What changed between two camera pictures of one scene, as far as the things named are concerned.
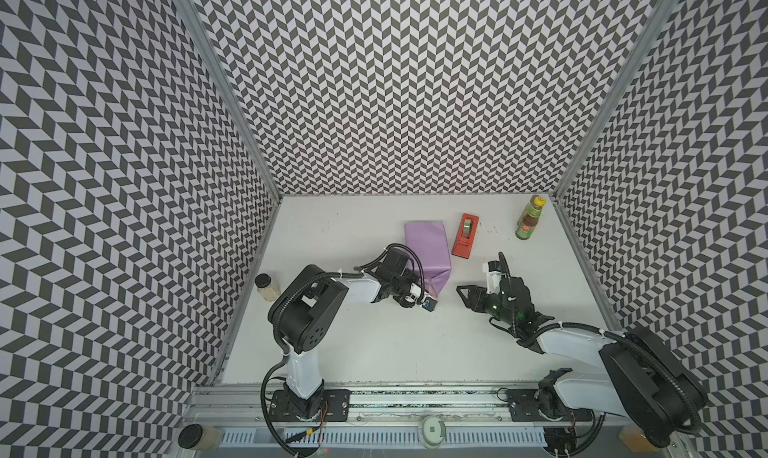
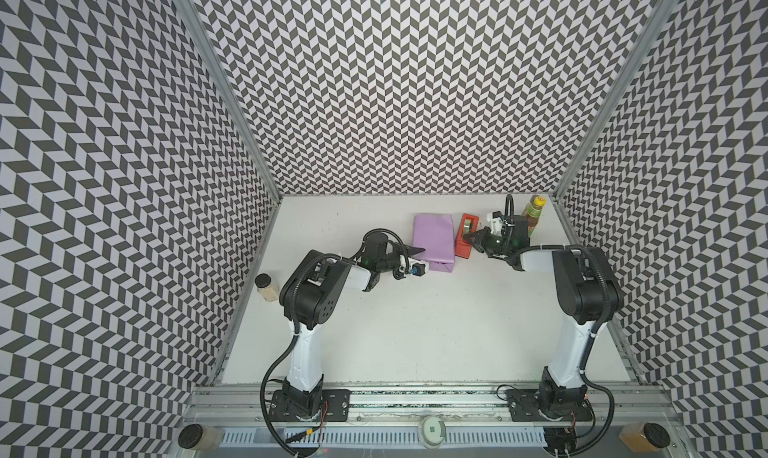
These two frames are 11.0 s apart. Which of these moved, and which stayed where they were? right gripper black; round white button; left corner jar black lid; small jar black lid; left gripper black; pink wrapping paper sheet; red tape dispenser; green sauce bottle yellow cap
Moved: right gripper black; left gripper black; pink wrapping paper sheet
Stayed: left corner jar black lid; round white button; green sauce bottle yellow cap; red tape dispenser; small jar black lid
